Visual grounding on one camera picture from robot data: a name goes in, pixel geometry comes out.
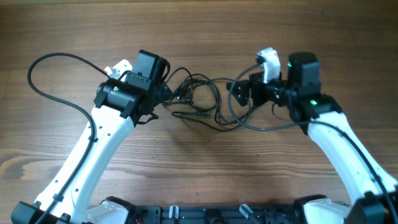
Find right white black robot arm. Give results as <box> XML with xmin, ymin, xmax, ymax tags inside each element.
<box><xmin>227</xmin><ymin>48</ymin><xmax>397</xmax><ymax>223</ymax></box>

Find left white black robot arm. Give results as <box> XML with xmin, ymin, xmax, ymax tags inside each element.
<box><xmin>11</xmin><ymin>50</ymin><xmax>171</xmax><ymax>223</ymax></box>

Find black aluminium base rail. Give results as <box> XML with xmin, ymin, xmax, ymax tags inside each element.
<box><xmin>124</xmin><ymin>198</ymin><xmax>352</xmax><ymax>224</ymax></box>

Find thin black usb cable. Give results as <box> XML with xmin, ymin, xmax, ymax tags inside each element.
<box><xmin>161</xmin><ymin>67</ymin><xmax>265</xmax><ymax>132</ymax></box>

